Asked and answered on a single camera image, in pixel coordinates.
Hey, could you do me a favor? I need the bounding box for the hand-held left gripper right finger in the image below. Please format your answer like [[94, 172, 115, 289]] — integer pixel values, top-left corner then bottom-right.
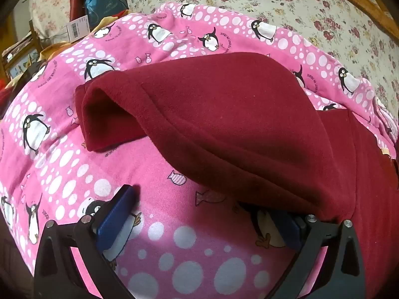
[[274, 212, 367, 299]]

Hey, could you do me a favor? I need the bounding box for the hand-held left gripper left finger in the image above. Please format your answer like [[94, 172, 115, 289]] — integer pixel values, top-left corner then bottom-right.
[[33, 184, 141, 299]]

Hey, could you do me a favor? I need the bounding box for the dark red fleece garment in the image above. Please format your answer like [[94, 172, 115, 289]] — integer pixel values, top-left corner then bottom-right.
[[75, 51, 399, 225]]

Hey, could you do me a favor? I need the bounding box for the pink penguin print blanket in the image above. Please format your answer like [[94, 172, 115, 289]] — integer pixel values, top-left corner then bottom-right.
[[0, 1, 396, 299]]

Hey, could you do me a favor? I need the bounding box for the yellow cloth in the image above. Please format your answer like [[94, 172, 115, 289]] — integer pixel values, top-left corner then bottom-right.
[[39, 22, 116, 61]]

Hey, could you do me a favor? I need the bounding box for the wooden chair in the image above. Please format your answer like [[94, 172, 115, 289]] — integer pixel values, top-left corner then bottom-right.
[[0, 22, 42, 80]]

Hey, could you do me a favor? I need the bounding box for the white paper label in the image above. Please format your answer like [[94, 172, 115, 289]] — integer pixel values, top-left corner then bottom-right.
[[67, 15, 91, 42]]

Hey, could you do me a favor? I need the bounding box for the floral bed sheet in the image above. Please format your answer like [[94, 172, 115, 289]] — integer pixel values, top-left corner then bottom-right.
[[128, 0, 399, 109]]

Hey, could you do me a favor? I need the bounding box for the blue plastic bag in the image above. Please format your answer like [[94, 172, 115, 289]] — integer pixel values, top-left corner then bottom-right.
[[84, 0, 130, 30]]

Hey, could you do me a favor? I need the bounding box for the floral pillow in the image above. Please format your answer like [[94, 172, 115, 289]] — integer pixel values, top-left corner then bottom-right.
[[28, 0, 75, 42]]

